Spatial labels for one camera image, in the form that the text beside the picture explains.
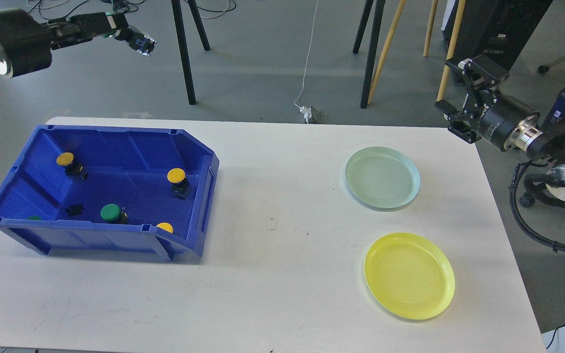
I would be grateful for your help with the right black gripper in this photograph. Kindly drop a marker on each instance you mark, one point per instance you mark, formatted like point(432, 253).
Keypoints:
point(486, 113)

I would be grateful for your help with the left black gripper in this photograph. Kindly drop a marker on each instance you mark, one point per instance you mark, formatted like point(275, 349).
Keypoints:
point(26, 45)

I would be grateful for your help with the yellow push button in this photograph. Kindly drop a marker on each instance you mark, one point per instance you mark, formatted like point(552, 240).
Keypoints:
point(180, 184)
point(73, 168)

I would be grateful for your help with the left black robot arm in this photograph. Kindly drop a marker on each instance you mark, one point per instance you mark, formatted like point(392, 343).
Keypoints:
point(26, 45)

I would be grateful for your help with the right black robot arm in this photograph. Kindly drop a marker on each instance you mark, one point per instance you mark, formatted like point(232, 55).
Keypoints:
point(542, 177)

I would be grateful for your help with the light green plate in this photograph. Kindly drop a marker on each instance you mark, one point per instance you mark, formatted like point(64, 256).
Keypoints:
point(382, 178)

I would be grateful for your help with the green push button front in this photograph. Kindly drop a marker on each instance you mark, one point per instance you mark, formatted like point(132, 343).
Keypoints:
point(114, 214)

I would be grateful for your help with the small black button part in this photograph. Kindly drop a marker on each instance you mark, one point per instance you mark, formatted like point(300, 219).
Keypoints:
point(74, 210)

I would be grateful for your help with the yellow push button front edge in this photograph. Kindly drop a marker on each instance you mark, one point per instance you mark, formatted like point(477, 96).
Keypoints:
point(167, 228)

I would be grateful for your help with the yellow plate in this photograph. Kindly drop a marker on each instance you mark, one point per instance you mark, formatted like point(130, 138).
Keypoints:
point(409, 276)

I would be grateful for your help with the black tripod left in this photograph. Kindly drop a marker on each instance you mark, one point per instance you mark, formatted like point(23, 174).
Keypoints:
point(183, 47)

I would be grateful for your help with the black computer tower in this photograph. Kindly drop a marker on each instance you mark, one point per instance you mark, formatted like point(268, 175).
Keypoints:
point(498, 29)

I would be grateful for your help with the black office chair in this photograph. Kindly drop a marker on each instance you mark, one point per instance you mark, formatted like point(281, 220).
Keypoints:
point(559, 59)

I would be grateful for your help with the black tripod leg centre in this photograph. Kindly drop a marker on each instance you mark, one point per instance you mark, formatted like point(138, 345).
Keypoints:
point(376, 7)

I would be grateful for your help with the blue plastic storage bin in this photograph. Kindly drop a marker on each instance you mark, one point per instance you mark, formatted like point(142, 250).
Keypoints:
point(126, 166)

